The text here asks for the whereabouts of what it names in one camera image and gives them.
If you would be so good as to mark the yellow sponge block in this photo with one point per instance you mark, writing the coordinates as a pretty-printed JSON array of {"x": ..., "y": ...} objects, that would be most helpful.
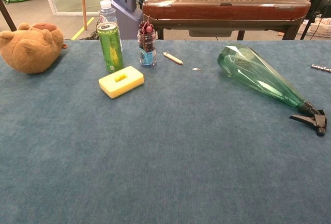
[{"x": 134, "y": 79}]

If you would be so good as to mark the wooden pole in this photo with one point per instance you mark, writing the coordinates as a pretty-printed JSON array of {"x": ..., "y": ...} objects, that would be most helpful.
[{"x": 83, "y": 1}]

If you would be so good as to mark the wooden mahjong table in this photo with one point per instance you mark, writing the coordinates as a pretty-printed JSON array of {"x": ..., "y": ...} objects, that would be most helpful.
[{"x": 219, "y": 12}]

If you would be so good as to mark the brown plush toy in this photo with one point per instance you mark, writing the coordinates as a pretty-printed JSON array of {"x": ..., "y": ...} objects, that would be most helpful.
[{"x": 31, "y": 50}]

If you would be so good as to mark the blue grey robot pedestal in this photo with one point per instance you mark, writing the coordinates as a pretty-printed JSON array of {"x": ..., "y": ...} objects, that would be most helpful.
[{"x": 126, "y": 14}]

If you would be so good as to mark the clear plastic water bottle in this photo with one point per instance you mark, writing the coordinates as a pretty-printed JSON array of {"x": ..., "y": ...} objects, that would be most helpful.
[{"x": 107, "y": 14}]

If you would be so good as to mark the small metal clip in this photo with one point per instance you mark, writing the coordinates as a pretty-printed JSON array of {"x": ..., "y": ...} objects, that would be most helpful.
[{"x": 196, "y": 69}]

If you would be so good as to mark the green drink can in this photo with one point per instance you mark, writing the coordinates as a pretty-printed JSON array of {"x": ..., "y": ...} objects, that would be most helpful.
[{"x": 111, "y": 48}]

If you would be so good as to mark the black tripod stand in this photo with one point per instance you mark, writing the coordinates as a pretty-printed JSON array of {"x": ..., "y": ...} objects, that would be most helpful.
[{"x": 313, "y": 14}]

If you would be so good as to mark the green spray bottle black trigger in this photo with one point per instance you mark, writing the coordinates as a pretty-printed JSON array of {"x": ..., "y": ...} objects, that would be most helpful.
[{"x": 248, "y": 68}]

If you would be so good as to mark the glass jar with red cherries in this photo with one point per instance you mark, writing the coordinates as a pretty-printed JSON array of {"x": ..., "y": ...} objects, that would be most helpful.
[{"x": 147, "y": 50}]

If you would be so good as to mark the short wooden pencil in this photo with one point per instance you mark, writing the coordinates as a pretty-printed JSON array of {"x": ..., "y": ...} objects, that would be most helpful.
[{"x": 172, "y": 58}]

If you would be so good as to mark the white plastic basket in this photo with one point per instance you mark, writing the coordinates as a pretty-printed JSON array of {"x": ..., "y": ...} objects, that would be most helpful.
[{"x": 322, "y": 28}]

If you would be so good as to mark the dark slanted pole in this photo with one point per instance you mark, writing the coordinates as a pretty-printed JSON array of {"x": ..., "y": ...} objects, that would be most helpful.
[{"x": 6, "y": 14}]

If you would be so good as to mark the blue table cloth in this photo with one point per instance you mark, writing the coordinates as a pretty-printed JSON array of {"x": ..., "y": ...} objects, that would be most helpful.
[{"x": 165, "y": 156}]

